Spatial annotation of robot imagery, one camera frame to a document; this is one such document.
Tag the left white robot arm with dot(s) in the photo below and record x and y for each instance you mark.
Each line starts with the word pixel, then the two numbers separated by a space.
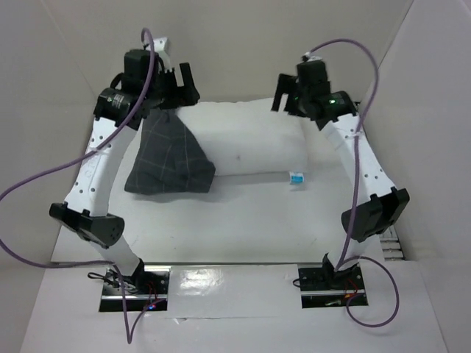
pixel 145 83

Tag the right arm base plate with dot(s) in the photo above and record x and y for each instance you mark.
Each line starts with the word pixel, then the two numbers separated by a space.
pixel 316 292

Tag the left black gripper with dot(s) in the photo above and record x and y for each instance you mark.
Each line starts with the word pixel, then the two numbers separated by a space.
pixel 185 97

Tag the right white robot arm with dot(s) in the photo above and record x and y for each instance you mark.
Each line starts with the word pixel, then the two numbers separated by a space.
pixel 338 118

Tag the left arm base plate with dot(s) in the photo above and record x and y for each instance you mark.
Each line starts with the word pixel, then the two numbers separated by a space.
pixel 153 292

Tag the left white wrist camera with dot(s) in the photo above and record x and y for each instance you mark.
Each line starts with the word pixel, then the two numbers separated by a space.
pixel 162 49

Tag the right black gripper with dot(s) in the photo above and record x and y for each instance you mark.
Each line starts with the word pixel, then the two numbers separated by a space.
pixel 289 97

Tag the white pillow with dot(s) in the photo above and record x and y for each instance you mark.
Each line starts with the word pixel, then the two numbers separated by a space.
pixel 247 137

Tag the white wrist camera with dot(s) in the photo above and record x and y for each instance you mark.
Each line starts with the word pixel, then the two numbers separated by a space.
pixel 162 49
pixel 310 57

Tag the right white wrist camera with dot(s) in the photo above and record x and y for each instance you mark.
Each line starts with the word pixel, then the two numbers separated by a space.
pixel 310 57

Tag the dark grey checked pillowcase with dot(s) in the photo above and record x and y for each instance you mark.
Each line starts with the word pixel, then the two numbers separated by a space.
pixel 169 159

